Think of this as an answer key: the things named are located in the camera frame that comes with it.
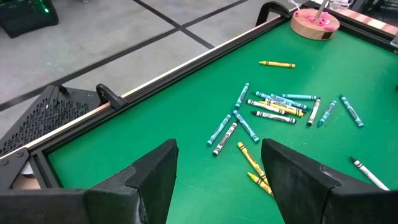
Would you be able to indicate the metal lamp pole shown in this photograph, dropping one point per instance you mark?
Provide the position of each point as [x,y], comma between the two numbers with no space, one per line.
[321,7]

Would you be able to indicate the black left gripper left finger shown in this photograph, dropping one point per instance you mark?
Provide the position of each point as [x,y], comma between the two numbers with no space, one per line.
[140,202]

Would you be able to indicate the yellow crayon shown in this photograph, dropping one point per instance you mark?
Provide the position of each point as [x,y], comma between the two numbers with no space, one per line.
[281,108]
[260,184]
[252,161]
[276,64]

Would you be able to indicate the round wooden lamp base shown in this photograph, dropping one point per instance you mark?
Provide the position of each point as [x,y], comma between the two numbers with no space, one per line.
[311,32]

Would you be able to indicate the black frame bracket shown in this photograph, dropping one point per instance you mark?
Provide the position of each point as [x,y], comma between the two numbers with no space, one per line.
[109,97]
[262,11]

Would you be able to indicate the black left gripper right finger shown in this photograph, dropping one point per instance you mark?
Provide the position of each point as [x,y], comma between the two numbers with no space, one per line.
[311,202]

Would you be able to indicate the small pink clip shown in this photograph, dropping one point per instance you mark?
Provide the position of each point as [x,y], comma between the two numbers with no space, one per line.
[329,28]
[311,19]
[297,13]

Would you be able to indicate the black device green light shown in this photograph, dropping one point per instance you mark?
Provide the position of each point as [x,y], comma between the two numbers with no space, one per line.
[25,15]

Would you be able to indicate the green table mat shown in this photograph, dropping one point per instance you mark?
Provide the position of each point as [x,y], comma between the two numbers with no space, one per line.
[186,109]

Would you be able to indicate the teal crayon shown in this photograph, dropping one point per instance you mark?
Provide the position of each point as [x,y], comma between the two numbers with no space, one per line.
[351,111]
[268,95]
[290,101]
[326,113]
[246,126]
[219,130]
[299,96]
[242,95]

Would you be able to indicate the clear plastic bag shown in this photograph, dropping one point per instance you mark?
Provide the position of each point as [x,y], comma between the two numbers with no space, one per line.
[339,3]

